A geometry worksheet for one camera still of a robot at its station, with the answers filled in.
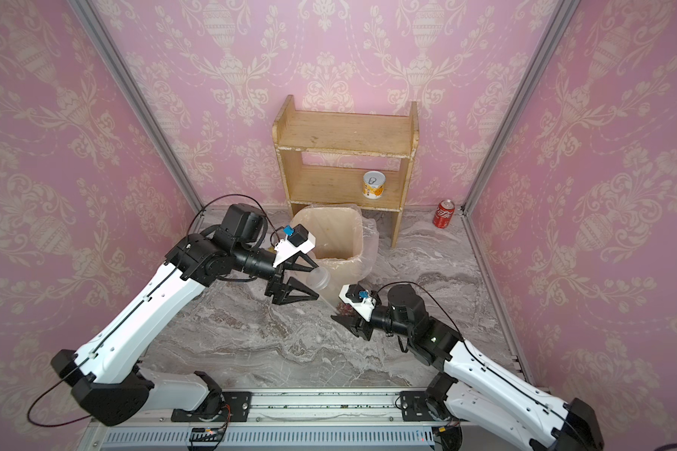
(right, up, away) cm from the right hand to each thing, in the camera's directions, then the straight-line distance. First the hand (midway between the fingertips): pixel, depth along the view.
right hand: (341, 305), depth 69 cm
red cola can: (+39, +26, +38) cm, 60 cm away
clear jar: (+1, 0, -3) cm, 3 cm away
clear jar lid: (-5, +8, -8) cm, 12 cm away
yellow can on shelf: (+10, +35, +23) cm, 43 cm away
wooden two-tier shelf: (+2, +46, +37) cm, 59 cm away
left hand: (-5, +7, -9) cm, 13 cm away
